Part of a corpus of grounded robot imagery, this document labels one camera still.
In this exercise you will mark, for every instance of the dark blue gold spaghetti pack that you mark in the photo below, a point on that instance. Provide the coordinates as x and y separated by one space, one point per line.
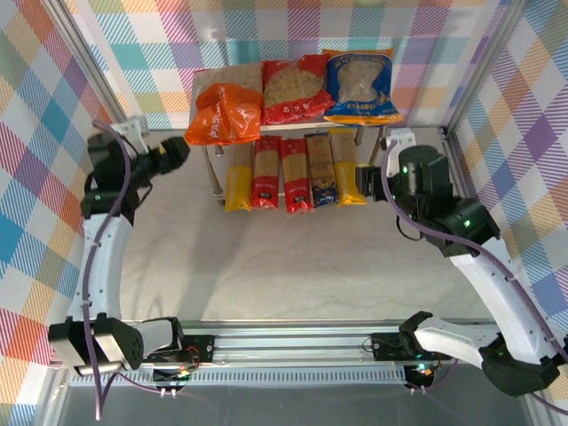
321 173

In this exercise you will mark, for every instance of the orange macaroni pasta bag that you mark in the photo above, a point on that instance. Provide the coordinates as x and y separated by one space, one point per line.
226 115

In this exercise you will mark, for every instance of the yellow spaghetti pack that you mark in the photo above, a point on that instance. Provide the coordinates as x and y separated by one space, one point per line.
348 177
239 191

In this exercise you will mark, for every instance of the red spaghetti pack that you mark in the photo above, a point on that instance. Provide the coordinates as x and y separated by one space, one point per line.
266 177
296 182

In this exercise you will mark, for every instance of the blue pasta bag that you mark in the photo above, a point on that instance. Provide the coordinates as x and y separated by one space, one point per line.
361 84

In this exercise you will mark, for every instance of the red fusilli pasta bag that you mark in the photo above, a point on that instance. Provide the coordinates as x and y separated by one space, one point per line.
293 89

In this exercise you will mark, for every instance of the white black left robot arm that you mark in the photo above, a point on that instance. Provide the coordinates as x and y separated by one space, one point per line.
106 266

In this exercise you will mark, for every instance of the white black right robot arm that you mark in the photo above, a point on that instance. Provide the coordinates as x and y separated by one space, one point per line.
497 293

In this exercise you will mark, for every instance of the two-tier metal shelf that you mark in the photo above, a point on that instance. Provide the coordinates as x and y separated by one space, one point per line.
310 125

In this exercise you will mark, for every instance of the small circuit board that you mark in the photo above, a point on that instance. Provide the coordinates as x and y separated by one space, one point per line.
173 377
421 375

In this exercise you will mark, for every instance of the aluminium frame post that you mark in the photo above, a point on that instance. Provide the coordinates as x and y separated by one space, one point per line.
89 71
488 66

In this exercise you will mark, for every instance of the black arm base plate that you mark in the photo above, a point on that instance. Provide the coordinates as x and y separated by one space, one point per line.
202 346
386 346

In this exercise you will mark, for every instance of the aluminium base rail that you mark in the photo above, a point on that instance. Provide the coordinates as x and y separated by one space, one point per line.
288 346

